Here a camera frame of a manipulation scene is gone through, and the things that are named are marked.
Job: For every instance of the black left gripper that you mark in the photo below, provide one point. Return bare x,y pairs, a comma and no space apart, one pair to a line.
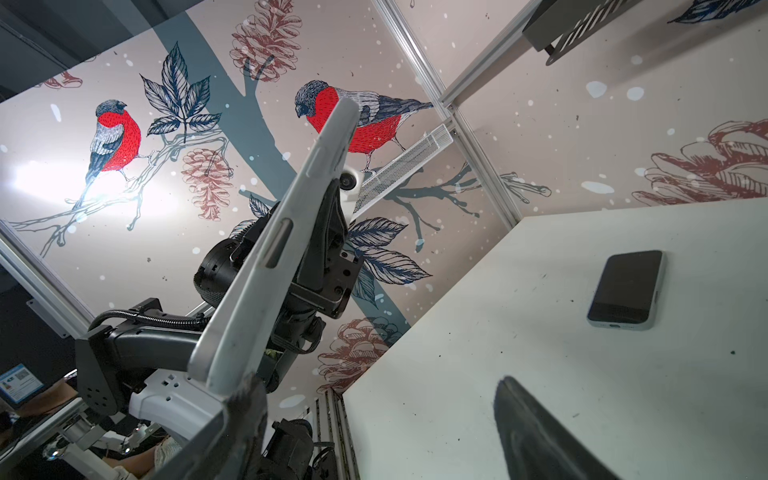
327,273

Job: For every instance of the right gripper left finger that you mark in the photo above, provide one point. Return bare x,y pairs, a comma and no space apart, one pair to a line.
220,430

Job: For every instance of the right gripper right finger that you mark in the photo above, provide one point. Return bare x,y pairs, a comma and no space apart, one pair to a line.
535,444

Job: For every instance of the white phone case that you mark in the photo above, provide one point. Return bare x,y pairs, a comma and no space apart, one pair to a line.
232,344

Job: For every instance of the black phone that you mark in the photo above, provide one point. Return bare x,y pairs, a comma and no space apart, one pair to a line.
628,291

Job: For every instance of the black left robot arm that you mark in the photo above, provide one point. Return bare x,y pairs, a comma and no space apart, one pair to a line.
122,346

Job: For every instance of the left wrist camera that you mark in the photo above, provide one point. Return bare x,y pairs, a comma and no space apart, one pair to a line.
351,181

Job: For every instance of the white mesh wall shelf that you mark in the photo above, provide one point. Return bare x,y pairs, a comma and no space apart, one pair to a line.
390,176

